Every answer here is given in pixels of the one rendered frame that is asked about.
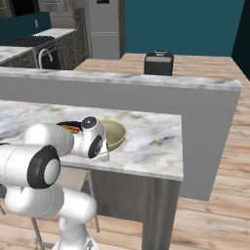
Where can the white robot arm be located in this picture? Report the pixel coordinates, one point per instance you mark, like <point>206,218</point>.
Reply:
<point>49,162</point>

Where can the olive green bowl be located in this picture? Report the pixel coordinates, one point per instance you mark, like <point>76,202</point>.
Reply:
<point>116,133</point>

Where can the dark plate with cooked food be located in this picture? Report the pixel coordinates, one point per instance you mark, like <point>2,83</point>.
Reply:
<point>72,126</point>

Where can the black toaster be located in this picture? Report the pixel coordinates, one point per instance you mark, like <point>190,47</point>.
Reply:
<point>158,64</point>

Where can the wooden bar stool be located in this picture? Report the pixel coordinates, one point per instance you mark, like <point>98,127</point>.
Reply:
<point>65,195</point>

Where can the dark grey cupboard run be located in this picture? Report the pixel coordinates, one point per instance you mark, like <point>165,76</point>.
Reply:
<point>70,49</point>

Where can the stainless steel fridge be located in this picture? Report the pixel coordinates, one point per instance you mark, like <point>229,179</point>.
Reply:
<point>104,27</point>

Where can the black dishwasher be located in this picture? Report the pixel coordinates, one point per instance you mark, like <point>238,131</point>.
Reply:
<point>49,58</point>

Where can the curved silver tap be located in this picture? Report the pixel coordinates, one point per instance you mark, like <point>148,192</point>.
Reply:
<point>44,55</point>

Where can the black hob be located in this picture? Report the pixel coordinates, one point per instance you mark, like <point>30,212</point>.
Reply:
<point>29,41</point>

